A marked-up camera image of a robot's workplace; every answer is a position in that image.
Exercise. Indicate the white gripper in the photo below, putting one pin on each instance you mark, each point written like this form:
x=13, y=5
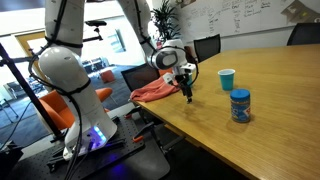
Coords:
x=180, y=75

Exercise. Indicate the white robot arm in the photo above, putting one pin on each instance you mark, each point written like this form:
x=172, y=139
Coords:
x=60, y=62

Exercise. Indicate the near blue plastic cup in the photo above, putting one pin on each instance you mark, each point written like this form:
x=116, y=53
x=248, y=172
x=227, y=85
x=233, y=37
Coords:
x=190, y=80

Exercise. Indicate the blue plastic cup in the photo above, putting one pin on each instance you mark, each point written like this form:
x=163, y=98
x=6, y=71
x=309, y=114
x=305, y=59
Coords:
x=190, y=80
x=227, y=79

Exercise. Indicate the far blue plastic cup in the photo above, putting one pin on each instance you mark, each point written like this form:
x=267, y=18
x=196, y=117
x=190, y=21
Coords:
x=227, y=79

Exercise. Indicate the orange cloth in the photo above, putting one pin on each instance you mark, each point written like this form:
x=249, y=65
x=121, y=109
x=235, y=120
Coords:
x=155, y=90

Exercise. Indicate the black office chair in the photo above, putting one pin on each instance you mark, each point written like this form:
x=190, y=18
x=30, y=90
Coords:
x=305, y=33
x=207, y=47

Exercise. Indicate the black chair near cloth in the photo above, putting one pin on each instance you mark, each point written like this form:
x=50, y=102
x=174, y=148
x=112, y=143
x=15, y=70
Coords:
x=139, y=76

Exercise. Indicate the blue lidded jar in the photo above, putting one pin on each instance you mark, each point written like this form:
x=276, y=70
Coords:
x=240, y=105

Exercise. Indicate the potted green plant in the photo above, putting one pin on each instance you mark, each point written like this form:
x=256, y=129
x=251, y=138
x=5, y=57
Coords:
x=165, y=19

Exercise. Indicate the orange clamp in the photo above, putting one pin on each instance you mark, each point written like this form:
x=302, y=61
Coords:
x=137, y=139
x=128, y=116

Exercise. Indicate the orange armchair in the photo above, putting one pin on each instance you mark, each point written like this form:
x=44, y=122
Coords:
x=58, y=110

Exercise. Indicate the black mounting base plate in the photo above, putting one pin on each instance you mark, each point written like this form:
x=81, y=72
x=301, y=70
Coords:
x=120, y=159

